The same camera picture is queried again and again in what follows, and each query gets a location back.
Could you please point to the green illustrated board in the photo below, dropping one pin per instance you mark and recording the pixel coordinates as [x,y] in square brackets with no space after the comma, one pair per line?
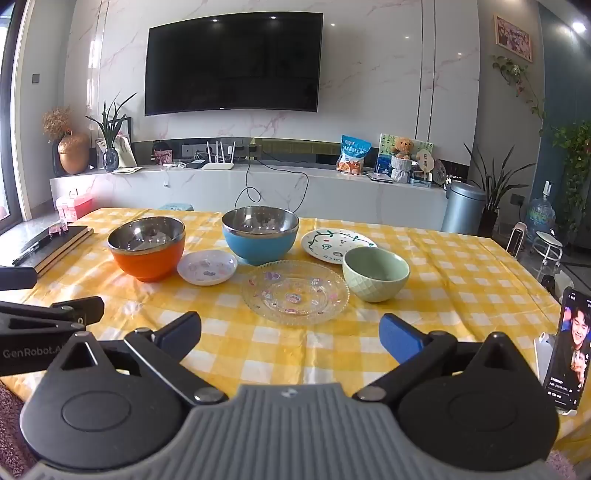
[385,150]

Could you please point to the orange steel-lined bowl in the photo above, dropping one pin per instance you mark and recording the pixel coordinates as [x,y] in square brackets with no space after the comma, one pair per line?
[143,265]

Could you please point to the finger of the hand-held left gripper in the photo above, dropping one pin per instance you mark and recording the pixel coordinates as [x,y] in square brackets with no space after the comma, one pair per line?
[83,310]
[18,278]

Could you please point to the dried flower bunch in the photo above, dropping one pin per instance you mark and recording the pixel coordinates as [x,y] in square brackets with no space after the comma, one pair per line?
[57,122]

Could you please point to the decorative display plate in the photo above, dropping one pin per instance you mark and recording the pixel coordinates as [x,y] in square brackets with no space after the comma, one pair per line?
[438,173]

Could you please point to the blue tissue box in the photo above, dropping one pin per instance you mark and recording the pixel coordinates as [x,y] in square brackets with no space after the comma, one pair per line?
[421,182]

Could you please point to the loose white papers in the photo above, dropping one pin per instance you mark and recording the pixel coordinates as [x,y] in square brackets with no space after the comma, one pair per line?
[125,170]

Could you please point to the small white plate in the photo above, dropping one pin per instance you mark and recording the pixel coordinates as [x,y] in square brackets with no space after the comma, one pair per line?
[207,270]

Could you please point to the white round stool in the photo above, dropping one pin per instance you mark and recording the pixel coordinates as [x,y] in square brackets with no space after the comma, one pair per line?
[547,242]

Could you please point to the pink photo card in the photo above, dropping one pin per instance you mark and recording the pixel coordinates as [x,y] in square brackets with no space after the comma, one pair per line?
[162,157]

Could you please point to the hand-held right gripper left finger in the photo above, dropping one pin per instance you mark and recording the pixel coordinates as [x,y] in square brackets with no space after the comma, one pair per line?
[182,332]

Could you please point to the white router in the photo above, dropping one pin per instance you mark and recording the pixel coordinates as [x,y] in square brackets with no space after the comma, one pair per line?
[217,166]

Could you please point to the hanging vine plant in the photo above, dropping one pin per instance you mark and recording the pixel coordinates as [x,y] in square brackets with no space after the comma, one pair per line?
[515,71]

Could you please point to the black set-top box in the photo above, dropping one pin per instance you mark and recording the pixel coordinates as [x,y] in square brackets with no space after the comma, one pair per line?
[195,164]

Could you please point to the light blue stool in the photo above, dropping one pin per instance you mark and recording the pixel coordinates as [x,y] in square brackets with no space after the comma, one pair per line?
[175,207]

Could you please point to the white television cabinet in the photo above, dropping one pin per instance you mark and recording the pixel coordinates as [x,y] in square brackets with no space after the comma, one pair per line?
[323,189]

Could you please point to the blue water bottle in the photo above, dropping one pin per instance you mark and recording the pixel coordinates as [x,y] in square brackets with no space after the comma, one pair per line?
[540,214]

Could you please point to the potted snake plant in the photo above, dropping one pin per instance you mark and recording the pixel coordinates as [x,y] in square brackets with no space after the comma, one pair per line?
[495,184]

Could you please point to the gold round vase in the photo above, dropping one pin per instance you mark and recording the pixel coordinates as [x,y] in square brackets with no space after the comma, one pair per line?
[74,154]

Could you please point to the yellow checked tablecloth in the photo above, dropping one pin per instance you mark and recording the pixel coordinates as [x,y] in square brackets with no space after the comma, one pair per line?
[277,355]

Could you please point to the white sketch card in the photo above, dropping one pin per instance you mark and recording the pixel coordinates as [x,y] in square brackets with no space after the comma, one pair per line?
[125,150]

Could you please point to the blue steel-lined bowl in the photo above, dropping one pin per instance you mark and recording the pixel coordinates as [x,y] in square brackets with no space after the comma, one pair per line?
[258,249]

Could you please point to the black vase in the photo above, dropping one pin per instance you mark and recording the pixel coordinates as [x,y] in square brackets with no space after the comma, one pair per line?
[56,159]

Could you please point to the small pink heater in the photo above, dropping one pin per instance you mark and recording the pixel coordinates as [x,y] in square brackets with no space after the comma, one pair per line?
[516,240]

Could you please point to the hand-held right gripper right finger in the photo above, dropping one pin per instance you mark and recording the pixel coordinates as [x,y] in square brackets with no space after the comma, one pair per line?
[398,337]

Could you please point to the brown teddy bear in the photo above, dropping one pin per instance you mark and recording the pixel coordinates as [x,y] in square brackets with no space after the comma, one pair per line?
[403,147]

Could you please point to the silver tablet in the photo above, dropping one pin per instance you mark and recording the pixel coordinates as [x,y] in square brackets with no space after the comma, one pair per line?
[379,177]

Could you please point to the green ceramic bowl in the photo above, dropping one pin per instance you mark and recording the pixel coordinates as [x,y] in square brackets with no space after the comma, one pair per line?
[374,286]

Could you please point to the blue snack bag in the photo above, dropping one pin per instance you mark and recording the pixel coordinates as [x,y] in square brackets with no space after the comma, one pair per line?
[353,157]

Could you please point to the purple rug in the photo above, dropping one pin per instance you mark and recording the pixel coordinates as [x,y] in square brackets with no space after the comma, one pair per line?
[11,429]

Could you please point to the wall socket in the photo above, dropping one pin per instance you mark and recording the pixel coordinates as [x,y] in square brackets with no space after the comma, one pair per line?
[517,199]

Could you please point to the clear glass plate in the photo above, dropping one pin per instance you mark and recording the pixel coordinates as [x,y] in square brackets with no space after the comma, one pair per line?
[295,295]

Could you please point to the blue glass vase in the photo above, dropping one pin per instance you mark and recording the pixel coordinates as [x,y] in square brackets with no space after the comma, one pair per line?
[111,160]

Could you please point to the green leafy plant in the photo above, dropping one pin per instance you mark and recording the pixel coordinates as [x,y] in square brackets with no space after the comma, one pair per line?
[111,122]

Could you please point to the smartphone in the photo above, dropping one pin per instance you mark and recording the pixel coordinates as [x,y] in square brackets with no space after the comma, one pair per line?
[570,346]

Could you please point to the round paper fan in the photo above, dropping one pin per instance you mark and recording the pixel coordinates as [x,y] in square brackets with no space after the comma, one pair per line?
[427,161]

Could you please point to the pink storage box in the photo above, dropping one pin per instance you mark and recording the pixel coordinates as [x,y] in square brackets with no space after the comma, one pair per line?
[78,205]

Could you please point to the white painted plate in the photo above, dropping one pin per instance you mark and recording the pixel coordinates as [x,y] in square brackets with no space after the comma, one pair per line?
[323,244]

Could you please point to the large green vine plant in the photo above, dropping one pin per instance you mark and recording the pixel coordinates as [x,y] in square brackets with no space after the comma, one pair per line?
[575,157]

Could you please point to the black wall television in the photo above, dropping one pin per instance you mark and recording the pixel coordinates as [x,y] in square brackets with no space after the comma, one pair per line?
[231,64]

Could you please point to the black pen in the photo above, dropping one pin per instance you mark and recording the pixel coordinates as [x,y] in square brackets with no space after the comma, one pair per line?
[28,251]

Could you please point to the framed wall picture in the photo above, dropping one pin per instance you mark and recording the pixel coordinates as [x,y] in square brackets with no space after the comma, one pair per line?
[512,38]

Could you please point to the grey trash can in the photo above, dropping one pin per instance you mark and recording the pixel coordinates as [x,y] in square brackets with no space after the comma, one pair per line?
[461,207]

